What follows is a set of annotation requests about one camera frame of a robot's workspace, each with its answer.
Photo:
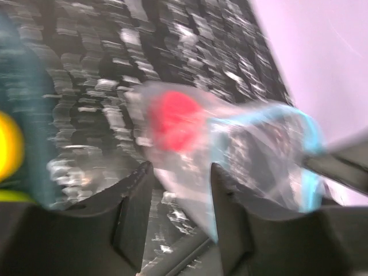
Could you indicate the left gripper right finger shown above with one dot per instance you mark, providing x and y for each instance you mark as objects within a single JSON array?
[{"x": 259, "y": 237}]

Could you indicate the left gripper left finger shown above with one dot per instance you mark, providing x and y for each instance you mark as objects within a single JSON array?
[{"x": 101, "y": 235}]

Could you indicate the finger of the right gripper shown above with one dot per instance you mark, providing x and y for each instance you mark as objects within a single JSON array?
[{"x": 347, "y": 165}]

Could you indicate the clear zip top bag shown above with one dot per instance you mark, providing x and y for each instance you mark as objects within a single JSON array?
[{"x": 261, "y": 144}]

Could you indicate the green fake apple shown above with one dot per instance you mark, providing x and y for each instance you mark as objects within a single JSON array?
[{"x": 14, "y": 196}]

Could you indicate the yellow fake lemon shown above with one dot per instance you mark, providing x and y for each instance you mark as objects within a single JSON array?
[{"x": 12, "y": 146}]

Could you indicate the red fake pepper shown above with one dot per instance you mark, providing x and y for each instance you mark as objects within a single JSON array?
[{"x": 175, "y": 120}]

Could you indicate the blue translucent plastic tub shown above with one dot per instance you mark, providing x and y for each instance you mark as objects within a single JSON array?
[{"x": 24, "y": 81}]

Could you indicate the black marble pattern mat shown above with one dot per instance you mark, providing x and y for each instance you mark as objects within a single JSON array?
[{"x": 97, "y": 51}]

